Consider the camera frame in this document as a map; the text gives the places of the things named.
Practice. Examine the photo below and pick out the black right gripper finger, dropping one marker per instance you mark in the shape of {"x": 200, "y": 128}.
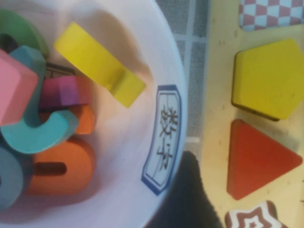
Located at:
{"x": 190, "y": 202}

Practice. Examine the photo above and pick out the red wooden triangle piece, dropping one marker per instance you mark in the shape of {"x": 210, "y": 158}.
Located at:
{"x": 254, "y": 164}

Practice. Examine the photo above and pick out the white blue-rimmed bowl sticker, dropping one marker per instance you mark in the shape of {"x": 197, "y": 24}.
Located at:
{"x": 164, "y": 137}

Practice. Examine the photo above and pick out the pink plastic bowl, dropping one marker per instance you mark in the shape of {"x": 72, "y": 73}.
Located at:
{"x": 123, "y": 147}

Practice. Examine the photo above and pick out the orange wooden zero piece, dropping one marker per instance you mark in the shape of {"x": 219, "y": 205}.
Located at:
{"x": 76, "y": 166}

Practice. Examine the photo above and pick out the small orange number piece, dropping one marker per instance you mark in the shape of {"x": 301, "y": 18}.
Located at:
{"x": 86, "y": 120}

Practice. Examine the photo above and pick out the wooden shape puzzle board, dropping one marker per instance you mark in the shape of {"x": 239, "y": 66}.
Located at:
{"x": 218, "y": 71}

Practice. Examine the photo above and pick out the yellow wooden pentagon piece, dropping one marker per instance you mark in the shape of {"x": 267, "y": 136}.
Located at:
{"x": 268, "y": 78}

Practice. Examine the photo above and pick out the teal wooden number piece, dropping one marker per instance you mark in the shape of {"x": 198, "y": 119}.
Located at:
{"x": 40, "y": 135}

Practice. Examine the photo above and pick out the purple wooden number piece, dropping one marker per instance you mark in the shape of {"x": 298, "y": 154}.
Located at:
{"x": 64, "y": 91}

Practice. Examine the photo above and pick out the yellow wooden number piece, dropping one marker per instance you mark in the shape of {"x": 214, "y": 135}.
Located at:
{"x": 95, "y": 61}

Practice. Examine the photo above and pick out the grey-blue wooden number piece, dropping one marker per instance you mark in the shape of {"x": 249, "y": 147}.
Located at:
{"x": 12, "y": 180}

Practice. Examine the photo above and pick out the pink wooden number piece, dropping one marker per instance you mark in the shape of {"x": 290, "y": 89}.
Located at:
{"x": 14, "y": 90}

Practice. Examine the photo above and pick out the green wooden number piece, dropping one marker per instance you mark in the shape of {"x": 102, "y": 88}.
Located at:
{"x": 26, "y": 26}

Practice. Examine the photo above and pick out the grey white-grid tablecloth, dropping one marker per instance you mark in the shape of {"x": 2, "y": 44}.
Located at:
{"x": 192, "y": 59}

